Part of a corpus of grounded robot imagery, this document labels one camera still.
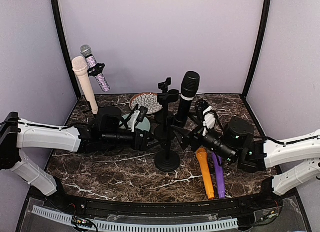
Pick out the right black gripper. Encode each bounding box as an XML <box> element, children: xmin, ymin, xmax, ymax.
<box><xmin>170</xmin><ymin>111</ymin><xmax>237</xmax><ymax>163</ymax></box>

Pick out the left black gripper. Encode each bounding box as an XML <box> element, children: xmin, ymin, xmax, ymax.
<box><xmin>102</xmin><ymin>127</ymin><xmax>163</xmax><ymax>152</ymax></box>

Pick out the orange microphone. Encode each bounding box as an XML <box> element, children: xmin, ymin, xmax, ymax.
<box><xmin>196</xmin><ymin>147</ymin><xmax>215</xmax><ymax>199</ymax></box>

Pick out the black stand of purple microphone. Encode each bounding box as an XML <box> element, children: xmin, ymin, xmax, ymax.
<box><xmin>154</xmin><ymin>89</ymin><xmax>179</xmax><ymax>140</ymax></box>

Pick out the black microphone white ring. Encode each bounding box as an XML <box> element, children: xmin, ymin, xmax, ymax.
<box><xmin>173</xmin><ymin>71</ymin><xmax>201</xmax><ymax>129</ymax></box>

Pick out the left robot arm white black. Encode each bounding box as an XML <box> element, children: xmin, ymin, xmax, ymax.
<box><xmin>0</xmin><ymin>106</ymin><xmax>164</xmax><ymax>210</ymax></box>

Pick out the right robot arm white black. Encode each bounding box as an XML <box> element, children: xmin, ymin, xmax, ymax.
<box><xmin>171</xmin><ymin>117</ymin><xmax>320</xmax><ymax>209</ymax></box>

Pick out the empty black microphone stand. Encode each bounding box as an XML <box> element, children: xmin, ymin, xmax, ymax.
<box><xmin>154</xmin><ymin>77</ymin><xmax>172</xmax><ymax>124</ymax></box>

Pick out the tripod stand of glitter microphone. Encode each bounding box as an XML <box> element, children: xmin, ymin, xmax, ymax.
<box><xmin>83</xmin><ymin>62</ymin><xmax>110</xmax><ymax>114</ymax></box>

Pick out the cream pink microphone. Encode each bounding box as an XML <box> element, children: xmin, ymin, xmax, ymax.
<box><xmin>72</xmin><ymin>56</ymin><xmax>99</xmax><ymax>115</ymax></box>

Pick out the glitter silver purple microphone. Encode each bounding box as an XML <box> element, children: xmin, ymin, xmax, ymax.
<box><xmin>80</xmin><ymin>44</ymin><xmax>111</xmax><ymax>92</ymax></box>

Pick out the light green plate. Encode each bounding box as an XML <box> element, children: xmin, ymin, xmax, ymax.
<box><xmin>120</xmin><ymin>113</ymin><xmax>151</xmax><ymax>131</ymax></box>

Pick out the floral patterned bowl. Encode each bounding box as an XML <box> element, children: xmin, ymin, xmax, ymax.
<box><xmin>129</xmin><ymin>92</ymin><xmax>163</xmax><ymax>114</ymax></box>

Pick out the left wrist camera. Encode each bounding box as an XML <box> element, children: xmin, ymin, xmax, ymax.
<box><xmin>128</xmin><ymin>104</ymin><xmax>148</xmax><ymax>132</ymax></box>

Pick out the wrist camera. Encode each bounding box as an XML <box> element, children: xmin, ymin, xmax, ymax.
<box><xmin>195</xmin><ymin>99</ymin><xmax>217</xmax><ymax>136</ymax></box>
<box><xmin>128</xmin><ymin>104</ymin><xmax>148</xmax><ymax>132</ymax></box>

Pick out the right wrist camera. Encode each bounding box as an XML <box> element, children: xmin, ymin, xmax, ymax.
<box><xmin>195</xmin><ymin>99</ymin><xmax>217</xmax><ymax>136</ymax></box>

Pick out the white slotted cable duct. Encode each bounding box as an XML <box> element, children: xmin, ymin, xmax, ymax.
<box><xmin>31</xmin><ymin>205</ymin><xmax>238</xmax><ymax>231</ymax></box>

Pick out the black front rail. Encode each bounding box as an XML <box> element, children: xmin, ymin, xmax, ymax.
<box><xmin>46</xmin><ymin>194</ymin><xmax>282</xmax><ymax>218</ymax></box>

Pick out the right black frame post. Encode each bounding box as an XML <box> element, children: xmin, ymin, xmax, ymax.
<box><xmin>241</xmin><ymin>0</ymin><xmax>271</xmax><ymax>100</ymax></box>

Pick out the black frame post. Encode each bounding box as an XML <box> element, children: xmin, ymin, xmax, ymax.
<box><xmin>51</xmin><ymin>0</ymin><xmax>82</xmax><ymax>99</ymax></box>
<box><xmin>241</xmin><ymin>0</ymin><xmax>271</xmax><ymax>100</ymax></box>

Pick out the left black frame post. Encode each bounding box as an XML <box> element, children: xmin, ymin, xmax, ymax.
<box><xmin>51</xmin><ymin>0</ymin><xmax>82</xmax><ymax>99</ymax></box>

